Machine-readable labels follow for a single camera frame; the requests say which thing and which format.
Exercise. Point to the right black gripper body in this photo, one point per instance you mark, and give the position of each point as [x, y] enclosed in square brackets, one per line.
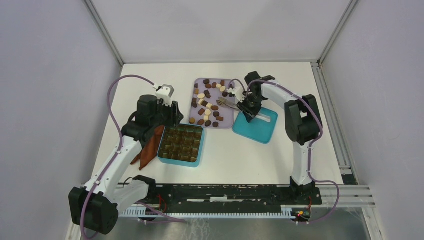
[251, 105]

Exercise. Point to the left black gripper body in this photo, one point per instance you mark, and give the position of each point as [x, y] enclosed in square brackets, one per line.
[167, 115]

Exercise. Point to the teal chocolate box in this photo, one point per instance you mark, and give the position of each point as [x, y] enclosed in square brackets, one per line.
[182, 145]

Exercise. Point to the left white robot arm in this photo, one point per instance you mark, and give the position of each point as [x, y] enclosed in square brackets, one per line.
[98, 204]

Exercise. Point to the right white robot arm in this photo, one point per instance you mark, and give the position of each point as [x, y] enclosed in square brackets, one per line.
[303, 124]

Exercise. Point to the purple chocolate tray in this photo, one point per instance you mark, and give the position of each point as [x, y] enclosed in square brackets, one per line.
[204, 109]

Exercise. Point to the teal box lid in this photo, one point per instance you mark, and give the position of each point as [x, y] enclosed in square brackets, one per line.
[260, 129]

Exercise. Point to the brown cloth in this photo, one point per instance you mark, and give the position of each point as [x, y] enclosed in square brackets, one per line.
[149, 151]

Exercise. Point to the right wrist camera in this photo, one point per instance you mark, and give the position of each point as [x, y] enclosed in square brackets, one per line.
[238, 93]

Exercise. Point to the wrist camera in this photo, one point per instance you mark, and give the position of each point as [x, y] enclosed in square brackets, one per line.
[164, 93]
[238, 93]

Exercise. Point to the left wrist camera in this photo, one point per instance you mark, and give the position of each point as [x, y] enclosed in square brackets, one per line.
[164, 93]

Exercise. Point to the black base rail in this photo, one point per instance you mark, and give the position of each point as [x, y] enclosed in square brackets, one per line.
[228, 199]

